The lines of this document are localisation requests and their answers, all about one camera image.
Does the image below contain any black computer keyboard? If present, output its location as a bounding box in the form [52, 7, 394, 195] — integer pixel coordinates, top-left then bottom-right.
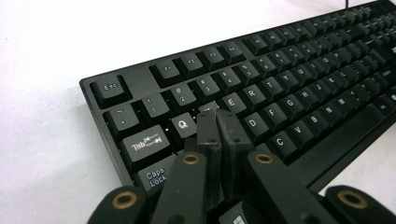
[78, 0, 396, 224]

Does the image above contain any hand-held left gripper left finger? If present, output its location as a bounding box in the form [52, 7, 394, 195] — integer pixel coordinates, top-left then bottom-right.
[195, 109, 224, 208]

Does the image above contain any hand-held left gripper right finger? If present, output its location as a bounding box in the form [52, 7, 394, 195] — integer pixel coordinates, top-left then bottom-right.
[216, 108, 254, 202]

